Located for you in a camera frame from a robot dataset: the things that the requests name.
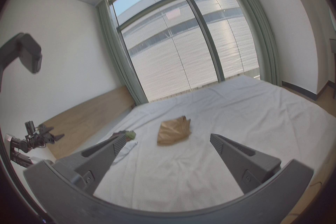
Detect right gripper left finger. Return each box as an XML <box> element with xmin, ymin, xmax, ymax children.
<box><xmin>54</xmin><ymin>134</ymin><xmax>127</xmax><ymax>195</ymax></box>

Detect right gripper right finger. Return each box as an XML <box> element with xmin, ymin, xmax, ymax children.
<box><xmin>210</xmin><ymin>133</ymin><xmax>282</xmax><ymax>195</ymax></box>

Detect tan shorts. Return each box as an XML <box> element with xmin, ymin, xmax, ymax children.
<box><xmin>157</xmin><ymin>115</ymin><xmax>191</xmax><ymax>146</ymax></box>

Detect bed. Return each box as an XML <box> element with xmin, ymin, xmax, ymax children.
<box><xmin>42</xmin><ymin>75</ymin><xmax>332</xmax><ymax>214</ymax></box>

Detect grey-green curtain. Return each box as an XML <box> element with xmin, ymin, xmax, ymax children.
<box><xmin>98</xmin><ymin>0</ymin><xmax>149</xmax><ymax>106</ymax></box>
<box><xmin>202</xmin><ymin>0</ymin><xmax>281</xmax><ymax>86</ymax></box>

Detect window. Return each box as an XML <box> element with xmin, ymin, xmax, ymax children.
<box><xmin>113</xmin><ymin>0</ymin><xmax>260</xmax><ymax>103</ymax></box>

